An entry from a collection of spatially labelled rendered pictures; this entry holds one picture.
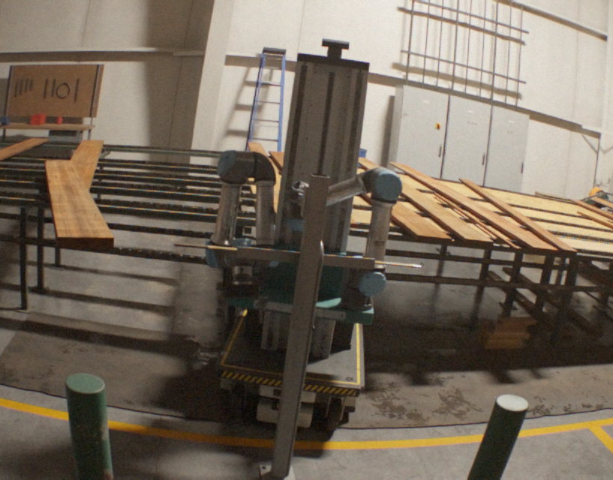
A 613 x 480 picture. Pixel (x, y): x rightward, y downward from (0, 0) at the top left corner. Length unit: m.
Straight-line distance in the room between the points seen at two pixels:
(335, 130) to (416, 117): 6.71
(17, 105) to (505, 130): 8.25
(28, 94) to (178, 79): 2.70
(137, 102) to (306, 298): 7.80
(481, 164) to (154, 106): 5.33
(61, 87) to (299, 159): 7.35
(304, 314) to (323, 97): 1.09
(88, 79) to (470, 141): 6.24
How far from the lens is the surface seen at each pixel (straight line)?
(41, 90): 9.99
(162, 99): 9.77
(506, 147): 10.25
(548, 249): 4.12
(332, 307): 2.83
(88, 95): 9.74
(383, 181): 2.57
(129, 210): 3.71
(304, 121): 2.88
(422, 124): 9.62
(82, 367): 3.45
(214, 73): 8.91
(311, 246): 2.20
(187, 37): 9.80
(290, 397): 2.42
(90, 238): 2.58
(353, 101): 2.87
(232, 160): 2.62
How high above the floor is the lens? 1.58
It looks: 13 degrees down
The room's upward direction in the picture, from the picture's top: 7 degrees clockwise
